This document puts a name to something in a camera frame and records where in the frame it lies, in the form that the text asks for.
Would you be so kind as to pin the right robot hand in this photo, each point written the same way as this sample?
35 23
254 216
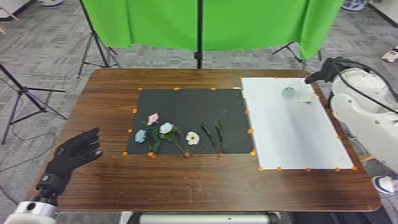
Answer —
329 71

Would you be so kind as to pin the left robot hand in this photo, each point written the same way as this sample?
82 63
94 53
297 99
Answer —
73 155

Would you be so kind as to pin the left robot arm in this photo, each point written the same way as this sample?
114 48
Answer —
32 213

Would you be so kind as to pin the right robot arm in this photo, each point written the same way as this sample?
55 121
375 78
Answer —
366 126

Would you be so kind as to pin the black stand legs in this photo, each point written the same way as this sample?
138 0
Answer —
293 51

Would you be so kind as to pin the white flower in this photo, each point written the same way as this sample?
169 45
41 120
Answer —
305 99
165 127

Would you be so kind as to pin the blue flower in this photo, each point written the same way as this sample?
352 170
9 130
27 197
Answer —
140 136

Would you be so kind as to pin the pink flower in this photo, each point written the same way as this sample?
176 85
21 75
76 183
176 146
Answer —
153 118

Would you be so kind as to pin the white sheet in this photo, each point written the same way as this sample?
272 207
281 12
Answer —
289 133

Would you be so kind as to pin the blue white ceramic vase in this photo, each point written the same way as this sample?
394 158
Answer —
353 4
50 2

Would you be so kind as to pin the cream flower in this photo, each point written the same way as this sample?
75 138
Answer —
192 137

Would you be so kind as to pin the black tripod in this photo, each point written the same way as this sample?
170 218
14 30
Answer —
23 91

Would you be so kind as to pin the dark mat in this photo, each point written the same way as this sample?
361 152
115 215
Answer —
188 110

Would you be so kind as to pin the black stand pole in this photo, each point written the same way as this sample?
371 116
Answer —
199 33

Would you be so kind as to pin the pale grey bar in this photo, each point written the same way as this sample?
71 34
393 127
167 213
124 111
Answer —
201 218

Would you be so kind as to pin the black light stand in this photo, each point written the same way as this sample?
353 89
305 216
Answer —
94 43

